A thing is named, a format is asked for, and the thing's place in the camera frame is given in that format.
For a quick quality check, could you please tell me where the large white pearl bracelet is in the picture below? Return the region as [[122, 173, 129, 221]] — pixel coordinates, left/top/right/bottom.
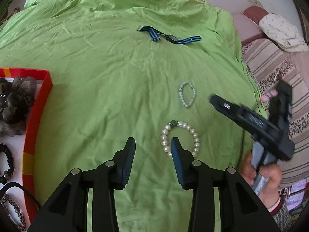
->
[[160, 120, 201, 159]]

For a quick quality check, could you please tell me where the small green bead bracelet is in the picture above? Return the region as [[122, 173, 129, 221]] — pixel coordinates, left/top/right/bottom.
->
[[177, 81, 197, 108]]

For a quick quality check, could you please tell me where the grey sheer scrunchie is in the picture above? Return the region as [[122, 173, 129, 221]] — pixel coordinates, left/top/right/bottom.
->
[[1, 77, 37, 137]]

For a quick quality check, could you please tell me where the right forearm knit sleeve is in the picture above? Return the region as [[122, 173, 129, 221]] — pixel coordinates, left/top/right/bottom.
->
[[268, 196, 294, 232]]

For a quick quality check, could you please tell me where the right hand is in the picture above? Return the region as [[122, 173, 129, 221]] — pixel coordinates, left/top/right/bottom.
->
[[240, 150, 283, 210]]

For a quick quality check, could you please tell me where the striped sofa cushion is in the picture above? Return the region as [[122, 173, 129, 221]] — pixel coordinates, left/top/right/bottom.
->
[[243, 39, 308, 189]]

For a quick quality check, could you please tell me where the white patterned pillow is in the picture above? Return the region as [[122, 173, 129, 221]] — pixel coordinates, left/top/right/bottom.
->
[[259, 13, 308, 53]]

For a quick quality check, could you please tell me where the green bed sheet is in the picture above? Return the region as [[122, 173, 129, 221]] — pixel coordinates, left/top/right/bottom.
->
[[1, 0, 265, 231]]

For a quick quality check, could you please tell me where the black thin scrunchie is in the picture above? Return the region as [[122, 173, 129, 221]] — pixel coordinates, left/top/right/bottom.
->
[[0, 143, 15, 185]]

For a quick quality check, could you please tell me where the red white tray box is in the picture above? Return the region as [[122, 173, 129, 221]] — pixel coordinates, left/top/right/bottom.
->
[[1, 68, 52, 231]]

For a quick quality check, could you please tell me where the blue striped watch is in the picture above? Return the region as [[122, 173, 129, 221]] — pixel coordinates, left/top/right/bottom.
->
[[137, 26, 202, 45]]

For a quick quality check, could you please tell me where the grey handle right gripper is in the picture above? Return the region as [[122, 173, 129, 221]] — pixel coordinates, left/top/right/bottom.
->
[[249, 141, 278, 196]]

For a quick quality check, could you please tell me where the leopard print hair tie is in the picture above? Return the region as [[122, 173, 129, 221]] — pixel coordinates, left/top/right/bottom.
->
[[0, 194, 26, 231]]

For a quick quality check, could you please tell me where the black cable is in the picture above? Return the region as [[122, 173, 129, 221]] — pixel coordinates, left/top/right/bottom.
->
[[0, 181, 42, 211]]

